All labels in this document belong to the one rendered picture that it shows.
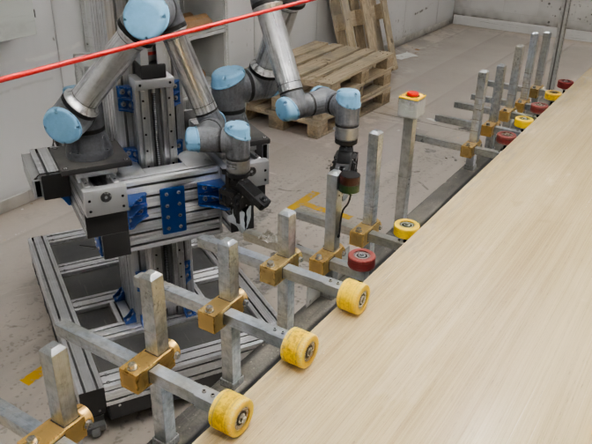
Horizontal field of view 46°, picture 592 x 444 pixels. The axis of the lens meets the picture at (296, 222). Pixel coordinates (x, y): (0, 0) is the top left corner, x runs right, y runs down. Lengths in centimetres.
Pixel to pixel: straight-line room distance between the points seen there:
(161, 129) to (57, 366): 136
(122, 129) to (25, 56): 194
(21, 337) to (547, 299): 230
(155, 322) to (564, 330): 98
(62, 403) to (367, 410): 60
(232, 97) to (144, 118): 31
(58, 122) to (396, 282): 108
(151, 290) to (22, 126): 312
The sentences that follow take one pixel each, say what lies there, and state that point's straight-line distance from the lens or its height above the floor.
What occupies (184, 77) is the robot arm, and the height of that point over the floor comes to 132.
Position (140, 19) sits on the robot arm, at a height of 152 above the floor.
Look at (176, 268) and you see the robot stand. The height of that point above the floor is 49.
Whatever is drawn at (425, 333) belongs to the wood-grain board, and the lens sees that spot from 172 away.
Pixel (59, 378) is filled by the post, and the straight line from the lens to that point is 133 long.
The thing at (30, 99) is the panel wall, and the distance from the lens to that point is 446.
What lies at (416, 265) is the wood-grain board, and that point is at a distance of 198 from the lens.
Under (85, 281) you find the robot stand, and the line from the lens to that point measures 327.
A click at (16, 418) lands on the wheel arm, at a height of 96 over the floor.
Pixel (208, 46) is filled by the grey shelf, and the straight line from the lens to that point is 513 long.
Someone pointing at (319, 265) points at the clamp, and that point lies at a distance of 203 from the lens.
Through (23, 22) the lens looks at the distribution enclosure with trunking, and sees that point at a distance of 408.
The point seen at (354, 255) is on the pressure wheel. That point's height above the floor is 90.
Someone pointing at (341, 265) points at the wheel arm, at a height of 86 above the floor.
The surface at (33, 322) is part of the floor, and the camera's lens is 344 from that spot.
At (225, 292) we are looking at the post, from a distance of 166.
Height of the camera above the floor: 190
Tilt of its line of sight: 27 degrees down
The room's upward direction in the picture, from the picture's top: 1 degrees clockwise
